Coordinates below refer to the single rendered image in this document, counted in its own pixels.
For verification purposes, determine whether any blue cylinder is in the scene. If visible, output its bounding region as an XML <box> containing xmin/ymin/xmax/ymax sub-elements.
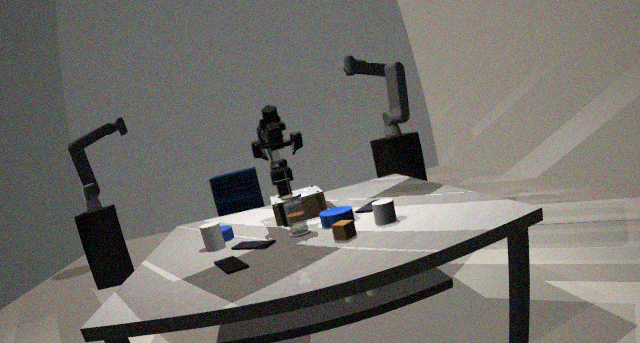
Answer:
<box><xmin>319</xmin><ymin>205</ymin><xmax>354</xmax><ymax>228</ymax></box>
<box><xmin>221</xmin><ymin>225</ymin><xmax>234</xmax><ymax>242</ymax></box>

